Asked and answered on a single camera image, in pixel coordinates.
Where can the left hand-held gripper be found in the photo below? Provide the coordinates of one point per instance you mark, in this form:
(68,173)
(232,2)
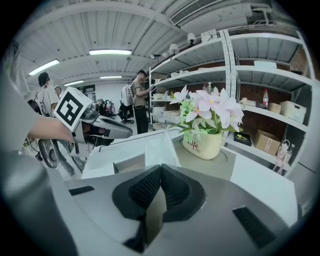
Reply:
(70,110)

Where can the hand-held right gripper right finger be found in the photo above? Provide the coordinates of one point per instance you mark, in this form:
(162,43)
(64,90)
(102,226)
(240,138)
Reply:
(215,225)

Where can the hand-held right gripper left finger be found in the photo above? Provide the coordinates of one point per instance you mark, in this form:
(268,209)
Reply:
(100,200)

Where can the clear plastic bag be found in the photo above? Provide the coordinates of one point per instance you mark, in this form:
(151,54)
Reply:
(160,150)

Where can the person's left forearm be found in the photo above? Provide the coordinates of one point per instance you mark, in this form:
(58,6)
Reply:
(50,128)

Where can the black flat box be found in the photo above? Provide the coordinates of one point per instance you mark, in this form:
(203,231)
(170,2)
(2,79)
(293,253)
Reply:
(242,138)

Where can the cardboard box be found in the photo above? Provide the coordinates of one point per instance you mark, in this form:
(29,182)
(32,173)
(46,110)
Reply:
(266,142)

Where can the flat white box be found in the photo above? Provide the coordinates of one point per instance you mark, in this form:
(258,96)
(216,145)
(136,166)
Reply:
(265,64)

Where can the black office chair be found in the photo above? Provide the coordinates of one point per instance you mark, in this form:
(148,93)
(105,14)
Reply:
(126,115)

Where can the white backpack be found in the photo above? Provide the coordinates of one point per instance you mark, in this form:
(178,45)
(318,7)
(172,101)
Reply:
(127,95)

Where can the long ceiling light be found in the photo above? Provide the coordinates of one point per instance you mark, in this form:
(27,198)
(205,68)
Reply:
(43,67)
(110,52)
(110,77)

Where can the pink flowers in cream pot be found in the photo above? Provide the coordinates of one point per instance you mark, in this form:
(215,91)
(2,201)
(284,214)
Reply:
(202,145)

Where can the pink and white bottle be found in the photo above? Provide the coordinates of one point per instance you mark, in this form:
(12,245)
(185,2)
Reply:
(282,155)

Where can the white shade lamp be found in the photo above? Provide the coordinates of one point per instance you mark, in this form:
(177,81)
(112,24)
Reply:
(174,48)
(191,37)

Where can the person's grey shirt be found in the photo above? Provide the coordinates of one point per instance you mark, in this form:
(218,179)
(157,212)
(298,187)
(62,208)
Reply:
(13,112)

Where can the white carton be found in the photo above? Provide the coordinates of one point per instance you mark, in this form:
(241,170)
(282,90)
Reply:
(208,35)

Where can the beige woven basket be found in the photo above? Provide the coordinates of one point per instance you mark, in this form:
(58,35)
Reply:
(274,107)

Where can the red drink bottle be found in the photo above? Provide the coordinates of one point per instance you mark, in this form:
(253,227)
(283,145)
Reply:
(265,98)

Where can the white plastic basket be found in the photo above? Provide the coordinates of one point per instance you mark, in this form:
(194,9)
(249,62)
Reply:
(292,111)

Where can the ceiling air conditioner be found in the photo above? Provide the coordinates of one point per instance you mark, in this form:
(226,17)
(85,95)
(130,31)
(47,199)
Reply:
(207,10)

